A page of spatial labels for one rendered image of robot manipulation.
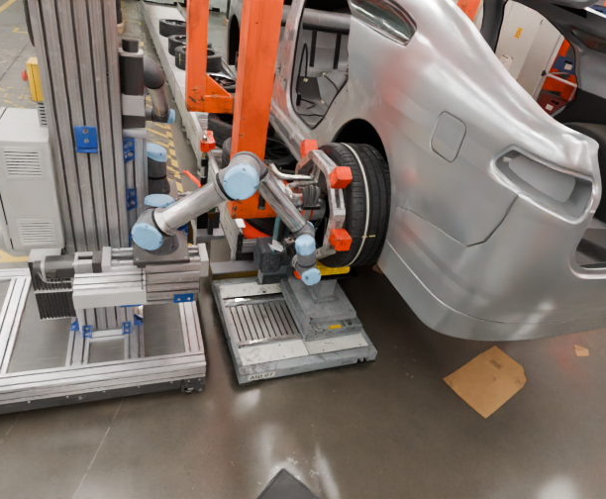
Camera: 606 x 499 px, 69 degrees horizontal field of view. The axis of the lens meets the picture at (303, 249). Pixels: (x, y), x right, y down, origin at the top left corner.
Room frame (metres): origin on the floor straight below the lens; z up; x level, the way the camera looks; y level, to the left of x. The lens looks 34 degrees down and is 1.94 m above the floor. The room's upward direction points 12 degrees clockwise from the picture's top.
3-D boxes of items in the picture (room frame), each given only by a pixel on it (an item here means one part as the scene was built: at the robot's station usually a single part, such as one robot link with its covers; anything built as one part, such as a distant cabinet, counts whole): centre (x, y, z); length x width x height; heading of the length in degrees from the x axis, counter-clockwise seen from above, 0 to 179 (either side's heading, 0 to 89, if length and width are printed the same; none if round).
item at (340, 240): (1.79, -0.16, 0.85); 0.09 x 0.08 x 0.07; 26
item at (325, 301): (2.14, -0.17, 0.32); 0.40 x 0.30 x 0.28; 26
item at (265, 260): (2.36, 0.09, 0.26); 0.42 x 0.18 x 0.35; 116
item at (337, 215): (2.07, -0.02, 0.85); 0.54 x 0.07 x 0.54; 26
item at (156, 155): (1.96, 0.81, 0.98); 0.13 x 0.12 x 0.14; 100
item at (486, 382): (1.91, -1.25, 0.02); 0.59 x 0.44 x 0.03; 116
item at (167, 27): (8.60, 3.02, 0.39); 0.66 x 0.66 x 0.24
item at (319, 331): (2.14, -0.17, 0.13); 0.50 x 0.36 x 0.10; 26
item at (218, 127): (4.23, 0.84, 0.39); 0.66 x 0.66 x 0.24
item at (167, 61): (8.81, 3.13, 0.19); 6.82 x 0.86 x 0.39; 26
